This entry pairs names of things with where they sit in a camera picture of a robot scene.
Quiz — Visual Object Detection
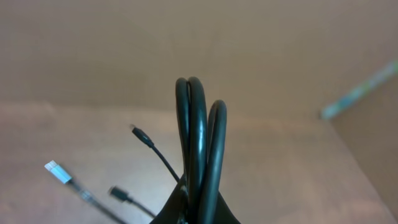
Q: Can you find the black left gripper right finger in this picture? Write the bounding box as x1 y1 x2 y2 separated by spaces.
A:
214 192 240 224

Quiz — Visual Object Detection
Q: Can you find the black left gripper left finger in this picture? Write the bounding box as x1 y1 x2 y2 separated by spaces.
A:
150 177 188 224

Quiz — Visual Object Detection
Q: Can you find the black usb cable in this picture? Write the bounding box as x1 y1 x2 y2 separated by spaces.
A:
44 76 228 224

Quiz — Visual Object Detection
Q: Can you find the brown cardboard back panel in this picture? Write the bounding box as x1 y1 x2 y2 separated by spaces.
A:
1 1 397 117

